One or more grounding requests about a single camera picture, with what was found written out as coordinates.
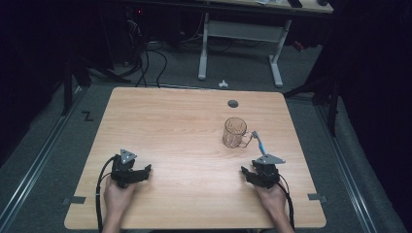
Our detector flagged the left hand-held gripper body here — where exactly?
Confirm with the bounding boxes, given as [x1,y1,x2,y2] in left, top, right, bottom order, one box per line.
[110,149,146,189]

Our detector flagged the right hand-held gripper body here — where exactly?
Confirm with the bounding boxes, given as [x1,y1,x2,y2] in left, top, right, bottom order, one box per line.
[251,153,287,190]

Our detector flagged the blue toothbrush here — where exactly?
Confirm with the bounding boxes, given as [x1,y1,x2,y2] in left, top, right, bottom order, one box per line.
[251,130,267,156]

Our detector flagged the clear glass mug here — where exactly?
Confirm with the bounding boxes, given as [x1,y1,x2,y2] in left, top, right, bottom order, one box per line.
[222,116,254,150]

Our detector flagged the person's right hand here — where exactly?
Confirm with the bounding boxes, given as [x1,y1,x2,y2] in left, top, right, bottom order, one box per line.
[253,181,290,224]

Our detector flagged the person's left hand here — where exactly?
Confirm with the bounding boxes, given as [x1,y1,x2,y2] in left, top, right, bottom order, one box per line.
[103,176,138,218]

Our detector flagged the grey tape strip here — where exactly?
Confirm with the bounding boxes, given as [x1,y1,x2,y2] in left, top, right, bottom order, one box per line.
[61,195,87,207]
[306,192,328,204]

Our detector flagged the black metal stand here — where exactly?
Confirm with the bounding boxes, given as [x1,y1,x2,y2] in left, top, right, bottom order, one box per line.
[282,72,342,138]
[60,52,132,117]

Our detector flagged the white-framed desk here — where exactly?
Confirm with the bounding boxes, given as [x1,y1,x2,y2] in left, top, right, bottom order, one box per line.
[197,0,334,88]

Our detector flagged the dark equipment with red light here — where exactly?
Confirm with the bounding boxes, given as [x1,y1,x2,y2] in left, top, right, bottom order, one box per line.
[123,5,146,67]

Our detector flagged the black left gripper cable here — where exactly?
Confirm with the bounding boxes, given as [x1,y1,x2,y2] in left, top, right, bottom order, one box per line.
[94,155,117,233]

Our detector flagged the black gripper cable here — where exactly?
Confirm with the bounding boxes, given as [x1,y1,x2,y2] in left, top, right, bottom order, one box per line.
[277,174,296,231]
[94,155,117,233]

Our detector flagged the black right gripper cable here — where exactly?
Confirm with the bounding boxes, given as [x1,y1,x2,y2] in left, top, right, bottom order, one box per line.
[277,174,296,231]

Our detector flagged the metal floor rail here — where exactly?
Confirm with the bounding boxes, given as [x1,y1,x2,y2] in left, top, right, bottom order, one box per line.
[314,104,380,233]
[0,84,89,229]

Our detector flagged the black floor cables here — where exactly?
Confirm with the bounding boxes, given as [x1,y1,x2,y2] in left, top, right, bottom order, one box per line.
[127,18,169,89]

